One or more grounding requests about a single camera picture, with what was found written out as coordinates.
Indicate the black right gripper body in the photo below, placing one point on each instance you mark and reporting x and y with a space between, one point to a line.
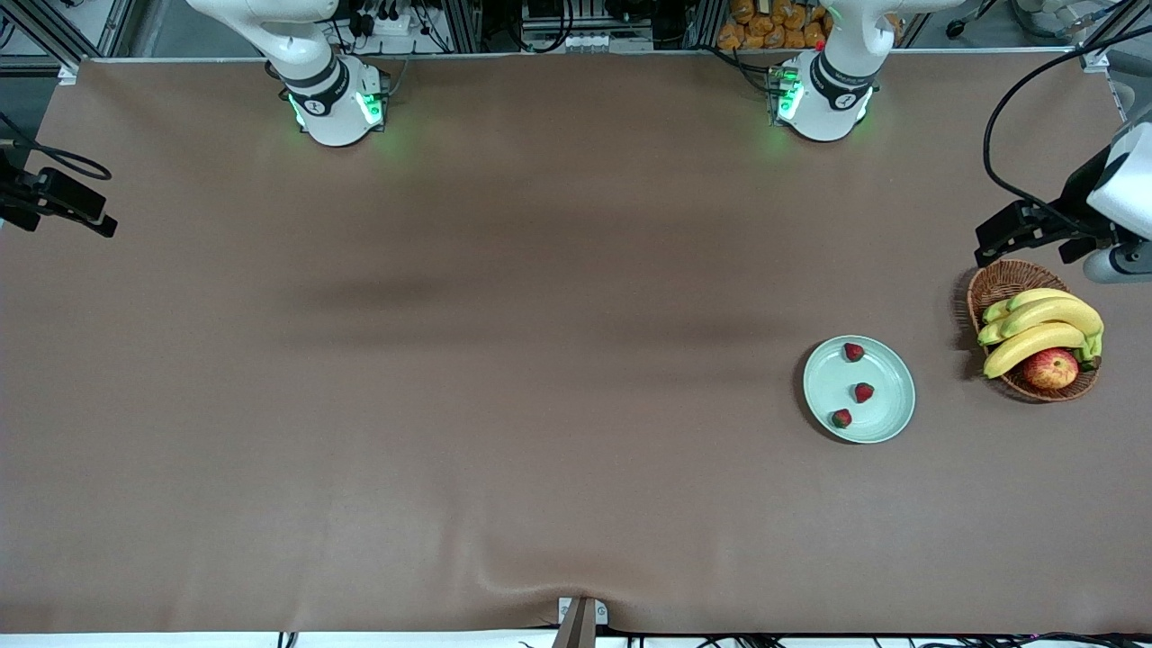
20 200

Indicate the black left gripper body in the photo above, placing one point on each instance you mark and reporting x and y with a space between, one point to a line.
1077 200

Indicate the red and green strawberry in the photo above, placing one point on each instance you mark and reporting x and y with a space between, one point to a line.
852 352

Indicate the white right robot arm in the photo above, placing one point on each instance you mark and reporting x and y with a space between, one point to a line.
337 108

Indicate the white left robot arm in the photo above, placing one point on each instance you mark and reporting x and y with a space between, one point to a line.
837 90

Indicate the pale green plate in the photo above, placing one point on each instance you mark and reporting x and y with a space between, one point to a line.
891 405

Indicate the brown wicker basket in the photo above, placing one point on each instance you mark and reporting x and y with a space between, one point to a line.
1003 281

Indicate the small yellow banana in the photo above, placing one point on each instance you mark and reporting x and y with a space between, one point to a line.
1039 295

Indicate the large yellow banana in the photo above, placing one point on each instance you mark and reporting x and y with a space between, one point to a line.
1062 313

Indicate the green banana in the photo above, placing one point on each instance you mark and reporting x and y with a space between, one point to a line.
994 311
990 333

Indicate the long yellow banana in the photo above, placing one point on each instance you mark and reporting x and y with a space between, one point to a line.
1026 347

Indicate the red apple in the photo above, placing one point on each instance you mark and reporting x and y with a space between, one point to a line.
1051 369

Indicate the orange fruit pile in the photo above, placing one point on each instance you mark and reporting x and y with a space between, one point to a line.
765 27

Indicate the white power strip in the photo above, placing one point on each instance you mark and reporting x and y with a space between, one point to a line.
387 24

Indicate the white terminal block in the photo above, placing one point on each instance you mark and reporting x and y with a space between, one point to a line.
594 41

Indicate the brown table cloth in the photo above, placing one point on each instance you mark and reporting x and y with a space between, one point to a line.
504 504

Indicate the aluminium frame post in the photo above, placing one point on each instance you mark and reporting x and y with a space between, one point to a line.
54 45
1102 45

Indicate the grey metal mounting bracket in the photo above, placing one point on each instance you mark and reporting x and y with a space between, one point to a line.
576 625

